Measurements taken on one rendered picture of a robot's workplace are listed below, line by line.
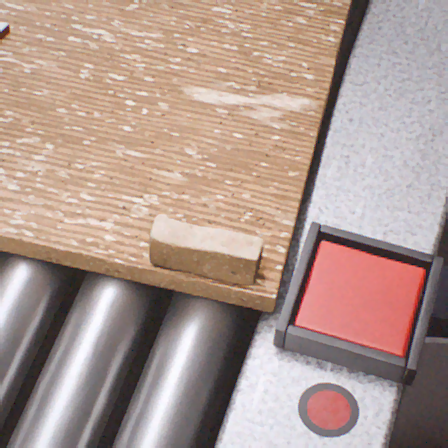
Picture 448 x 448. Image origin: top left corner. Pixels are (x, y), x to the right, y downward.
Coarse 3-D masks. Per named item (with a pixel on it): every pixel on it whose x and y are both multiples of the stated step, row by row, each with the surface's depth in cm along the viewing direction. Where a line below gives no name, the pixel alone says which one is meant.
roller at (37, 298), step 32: (0, 256) 69; (0, 288) 67; (32, 288) 67; (64, 288) 70; (0, 320) 66; (32, 320) 67; (0, 352) 65; (32, 352) 67; (0, 384) 64; (0, 416) 64
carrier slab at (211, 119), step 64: (0, 0) 78; (64, 0) 78; (128, 0) 79; (192, 0) 79; (256, 0) 79; (320, 0) 80; (0, 64) 75; (64, 64) 75; (128, 64) 75; (192, 64) 76; (256, 64) 76; (320, 64) 76; (0, 128) 72; (64, 128) 72; (128, 128) 72; (192, 128) 73; (256, 128) 73; (0, 192) 69; (64, 192) 69; (128, 192) 69; (192, 192) 70; (256, 192) 70; (64, 256) 67; (128, 256) 67
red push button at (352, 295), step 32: (320, 256) 68; (352, 256) 69; (320, 288) 67; (352, 288) 67; (384, 288) 67; (416, 288) 68; (320, 320) 66; (352, 320) 66; (384, 320) 66; (384, 352) 65
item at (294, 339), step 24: (312, 240) 69; (336, 240) 69; (360, 240) 69; (432, 264) 68; (432, 288) 67; (288, 312) 66; (288, 336) 65; (312, 336) 65; (336, 360) 66; (360, 360) 65; (384, 360) 64; (408, 360) 65; (408, 384) 65
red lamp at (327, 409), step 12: (312, 396) 65; (324, 396) 65; (336, 396) 65; (312, 408) 64; (324, 408) 64; (336, 408) 64; (348, 408) 64; (312, 420) 64; (324, 420) 64; (336, 420) 64
